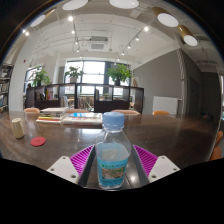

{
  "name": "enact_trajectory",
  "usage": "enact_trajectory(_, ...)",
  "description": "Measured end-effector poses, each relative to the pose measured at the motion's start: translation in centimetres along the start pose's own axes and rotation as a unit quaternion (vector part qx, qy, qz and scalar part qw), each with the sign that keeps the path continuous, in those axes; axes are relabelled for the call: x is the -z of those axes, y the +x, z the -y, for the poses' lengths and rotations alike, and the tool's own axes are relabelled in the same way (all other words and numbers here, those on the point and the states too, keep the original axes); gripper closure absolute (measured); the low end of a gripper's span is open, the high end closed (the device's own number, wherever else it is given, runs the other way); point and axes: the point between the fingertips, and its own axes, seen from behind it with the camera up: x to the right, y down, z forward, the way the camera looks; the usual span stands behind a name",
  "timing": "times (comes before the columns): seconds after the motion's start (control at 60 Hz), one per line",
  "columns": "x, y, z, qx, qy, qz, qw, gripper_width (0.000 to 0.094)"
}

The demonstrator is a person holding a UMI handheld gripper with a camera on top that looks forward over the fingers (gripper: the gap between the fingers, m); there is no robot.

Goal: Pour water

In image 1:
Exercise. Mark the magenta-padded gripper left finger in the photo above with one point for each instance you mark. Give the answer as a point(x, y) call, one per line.
point(63, 168)

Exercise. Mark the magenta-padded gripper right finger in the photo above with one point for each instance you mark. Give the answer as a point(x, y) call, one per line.
point(163, 168)

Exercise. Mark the clear blue-capped water bottle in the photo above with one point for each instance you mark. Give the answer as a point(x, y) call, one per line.
point(112, 156)

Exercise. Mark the flat round red coaster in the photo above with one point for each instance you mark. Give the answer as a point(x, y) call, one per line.
point(38, 141)

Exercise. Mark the large blue-covered book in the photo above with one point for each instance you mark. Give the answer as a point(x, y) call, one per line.
point(83, 118)

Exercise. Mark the stack of books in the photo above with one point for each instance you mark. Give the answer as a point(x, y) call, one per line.
point(51, 115)

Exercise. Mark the orange chair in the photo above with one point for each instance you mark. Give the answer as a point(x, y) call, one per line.
point(216, 151)

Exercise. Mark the cream paper cup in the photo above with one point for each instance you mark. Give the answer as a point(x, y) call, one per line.
point(18, 128)

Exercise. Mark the white board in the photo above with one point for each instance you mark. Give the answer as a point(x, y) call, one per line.
point(165, 105)

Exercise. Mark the group of orange chairs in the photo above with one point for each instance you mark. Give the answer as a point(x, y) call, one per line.
point(126, 112)

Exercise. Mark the dark open shelf unit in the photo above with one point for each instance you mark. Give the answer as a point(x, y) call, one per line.
point(43, 103)

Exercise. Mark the bushy potted plant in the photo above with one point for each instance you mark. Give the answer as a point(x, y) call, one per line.
point(40, 77)

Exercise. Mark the small potted plant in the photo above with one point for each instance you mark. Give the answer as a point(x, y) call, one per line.
point(73, 72)

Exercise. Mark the tall bookshelf with books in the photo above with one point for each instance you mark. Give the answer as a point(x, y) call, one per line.
point(4, 90)

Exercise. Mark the broad-leaved potted plant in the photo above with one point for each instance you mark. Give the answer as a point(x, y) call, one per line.
point(118, 73)

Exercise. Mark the ceiling air conditioner unit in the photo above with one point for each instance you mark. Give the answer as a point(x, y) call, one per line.
point(98, 45)

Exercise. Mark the group of ceiling lights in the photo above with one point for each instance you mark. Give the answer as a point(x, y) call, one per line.
point(167, 20)

